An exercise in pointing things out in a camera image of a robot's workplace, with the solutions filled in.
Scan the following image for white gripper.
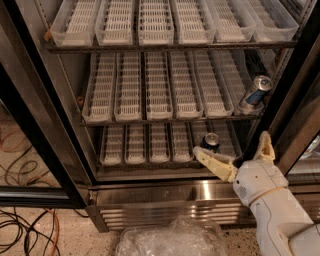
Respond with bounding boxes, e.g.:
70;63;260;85
193;131;288;207

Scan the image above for redbull can shelf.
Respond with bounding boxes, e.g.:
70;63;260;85
239;75;272;114

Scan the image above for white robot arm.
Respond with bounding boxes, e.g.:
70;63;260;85
193;131;320;256

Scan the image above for blue can bottom shelf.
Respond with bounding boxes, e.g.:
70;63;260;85
201;133;220;153

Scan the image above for steel fridge base grille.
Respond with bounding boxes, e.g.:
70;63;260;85
85;179;320;233

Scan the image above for glass fridge door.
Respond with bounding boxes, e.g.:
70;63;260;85
0;0;94;209

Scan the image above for clear plastic bag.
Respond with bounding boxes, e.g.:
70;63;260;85
115;216;228;256

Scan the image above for top wire shelf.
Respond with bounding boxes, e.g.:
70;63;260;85
47;41;298;54

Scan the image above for wire shelf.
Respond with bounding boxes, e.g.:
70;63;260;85
96;161;203;171
80;115;262;127
47;41;298;54

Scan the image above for middle wire shelf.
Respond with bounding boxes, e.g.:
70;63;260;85
80;115;262;127

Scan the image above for bottom wire shelf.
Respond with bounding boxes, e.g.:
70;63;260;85
96;161;203;171

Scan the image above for orange cable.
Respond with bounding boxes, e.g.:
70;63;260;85
43;208;61;256

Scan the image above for black cables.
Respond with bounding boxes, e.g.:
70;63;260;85
0;207;61;256

